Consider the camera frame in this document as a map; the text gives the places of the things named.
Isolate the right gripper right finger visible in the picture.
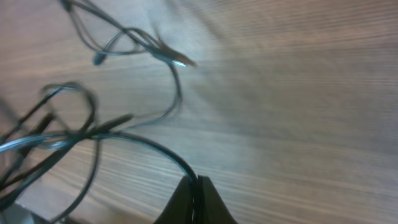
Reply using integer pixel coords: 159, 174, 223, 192
195, 175, 237, 224

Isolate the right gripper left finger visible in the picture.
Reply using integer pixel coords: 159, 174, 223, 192
154, 177, 194, 224

